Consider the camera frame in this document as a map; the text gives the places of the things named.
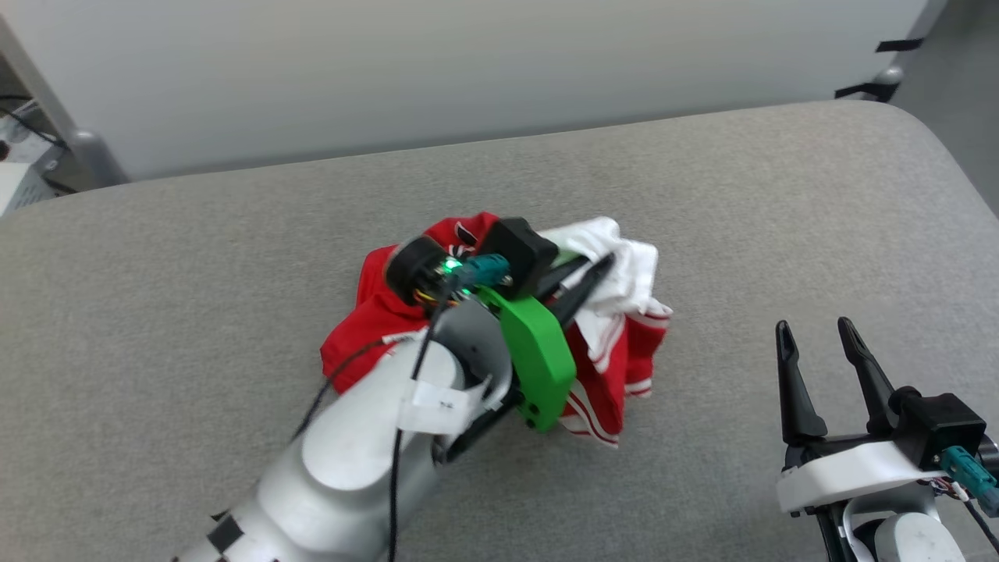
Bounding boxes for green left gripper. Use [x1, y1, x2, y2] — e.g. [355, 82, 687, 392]
[476, 252, 617, 432]

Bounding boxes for white partition panel grey frame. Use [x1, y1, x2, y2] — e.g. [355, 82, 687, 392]
[0, 0, 949, 188]

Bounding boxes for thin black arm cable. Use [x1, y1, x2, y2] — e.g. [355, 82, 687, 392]
[290, 336, 407, 442]
[388, 301, 450, 562]

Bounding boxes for black floor cable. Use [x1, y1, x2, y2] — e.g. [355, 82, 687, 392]
[0, 95, 69, 151]

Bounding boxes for white cable label tag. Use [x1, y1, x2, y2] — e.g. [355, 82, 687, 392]
[396, 377, 489, 436]

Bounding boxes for white power supply box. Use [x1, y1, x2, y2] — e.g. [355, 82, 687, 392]
[0, 160, 54, 215]

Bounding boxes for red and white jersey garment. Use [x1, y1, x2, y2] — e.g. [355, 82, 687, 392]
[320, 211, 674, 448]

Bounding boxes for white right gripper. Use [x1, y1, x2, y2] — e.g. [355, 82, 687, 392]
[775, 316, 950, 516]

